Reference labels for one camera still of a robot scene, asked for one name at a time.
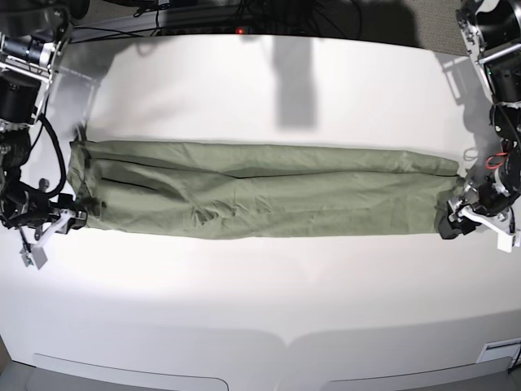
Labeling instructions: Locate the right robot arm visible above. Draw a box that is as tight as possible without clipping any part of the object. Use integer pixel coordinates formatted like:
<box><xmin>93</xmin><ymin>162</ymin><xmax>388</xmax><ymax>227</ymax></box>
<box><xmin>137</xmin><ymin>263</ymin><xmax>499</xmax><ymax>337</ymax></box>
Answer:
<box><xmin>1</xmin><ymin>1</ymin><xmax>90</xmax><ymax>237</ymax></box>

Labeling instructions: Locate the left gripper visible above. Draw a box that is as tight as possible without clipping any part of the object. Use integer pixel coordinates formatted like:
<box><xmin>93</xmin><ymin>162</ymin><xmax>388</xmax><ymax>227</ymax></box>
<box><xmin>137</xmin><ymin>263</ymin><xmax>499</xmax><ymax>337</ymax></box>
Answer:
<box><xmin>437</xmin><ymin>191</ymin><xmax>486</xmax><ymax>239</ymax></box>

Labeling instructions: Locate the olive green T-shirt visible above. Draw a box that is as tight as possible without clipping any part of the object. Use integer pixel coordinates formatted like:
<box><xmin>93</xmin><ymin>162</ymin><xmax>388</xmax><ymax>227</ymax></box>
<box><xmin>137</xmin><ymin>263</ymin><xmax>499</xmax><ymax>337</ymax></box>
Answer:
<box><xmin>68</xmin><ymin>140</ymin><xmax>462</xmax><ymax>239</ymax></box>

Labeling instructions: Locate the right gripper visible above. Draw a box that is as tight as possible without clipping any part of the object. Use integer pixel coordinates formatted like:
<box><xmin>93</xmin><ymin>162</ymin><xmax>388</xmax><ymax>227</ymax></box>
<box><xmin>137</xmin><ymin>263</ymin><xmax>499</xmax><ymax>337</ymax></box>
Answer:
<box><xmin>24</xmin><ymin>194</ymin><xmax>87</xmax><ymax>236</ymax></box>

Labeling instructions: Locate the white label sticker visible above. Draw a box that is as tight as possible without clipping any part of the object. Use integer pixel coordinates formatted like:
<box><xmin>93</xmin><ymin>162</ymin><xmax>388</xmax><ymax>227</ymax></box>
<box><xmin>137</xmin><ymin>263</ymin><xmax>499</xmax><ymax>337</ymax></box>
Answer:
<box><xmin>476</xmin><ymin>339</ymin><xmax>520</xmax><ymax>364</ymax></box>

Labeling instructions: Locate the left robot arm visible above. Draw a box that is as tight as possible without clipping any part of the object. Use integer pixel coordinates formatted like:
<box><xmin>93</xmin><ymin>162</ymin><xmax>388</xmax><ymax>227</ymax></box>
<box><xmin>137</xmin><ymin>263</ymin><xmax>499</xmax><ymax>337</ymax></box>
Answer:
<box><xmin>438</xmin><ymin>1</ymin><xmax>520</xmax><ymax>248</ymax></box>

